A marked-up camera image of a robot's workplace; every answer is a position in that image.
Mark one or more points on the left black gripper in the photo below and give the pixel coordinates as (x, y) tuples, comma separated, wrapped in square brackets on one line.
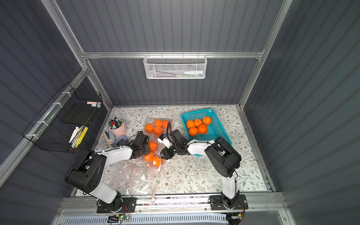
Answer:
[(143, 150)]

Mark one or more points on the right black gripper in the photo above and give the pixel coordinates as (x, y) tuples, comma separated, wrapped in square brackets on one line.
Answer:
[(168, 153)]

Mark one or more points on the clear pink-dotted zip-top bag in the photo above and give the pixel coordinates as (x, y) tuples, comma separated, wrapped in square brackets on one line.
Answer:
[(140, 176)]

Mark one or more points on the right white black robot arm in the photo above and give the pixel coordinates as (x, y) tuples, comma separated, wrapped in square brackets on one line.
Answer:
[(224, 158)]

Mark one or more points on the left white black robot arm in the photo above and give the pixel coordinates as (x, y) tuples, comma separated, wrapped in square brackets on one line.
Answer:
[(86, 173)]

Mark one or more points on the grey blue small device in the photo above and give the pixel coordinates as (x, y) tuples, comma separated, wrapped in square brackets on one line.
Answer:
[(122, 140)]

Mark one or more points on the pink pen cup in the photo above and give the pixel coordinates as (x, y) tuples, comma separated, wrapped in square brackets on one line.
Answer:
[(117, 127)]

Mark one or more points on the teal plastic basket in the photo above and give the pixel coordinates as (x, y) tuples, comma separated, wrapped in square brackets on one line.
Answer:
[(215, 129)]

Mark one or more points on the yellow marker in basket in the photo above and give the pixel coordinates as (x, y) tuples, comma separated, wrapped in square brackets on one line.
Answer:
[(79, 137)]

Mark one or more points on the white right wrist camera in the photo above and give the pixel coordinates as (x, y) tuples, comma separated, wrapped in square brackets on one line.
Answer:
[(163, 139)]

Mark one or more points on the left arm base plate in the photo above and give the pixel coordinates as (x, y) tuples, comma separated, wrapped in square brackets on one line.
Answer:
[(119, 205)]

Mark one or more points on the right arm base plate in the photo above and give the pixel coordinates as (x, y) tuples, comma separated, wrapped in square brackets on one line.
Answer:
[(220, 202)]

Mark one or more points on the white wire wall basket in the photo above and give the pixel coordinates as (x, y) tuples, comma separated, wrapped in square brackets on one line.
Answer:
[(172, 66)]

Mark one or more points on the black wire wall basket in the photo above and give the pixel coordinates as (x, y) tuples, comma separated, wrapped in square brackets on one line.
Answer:
[(55, 130)]

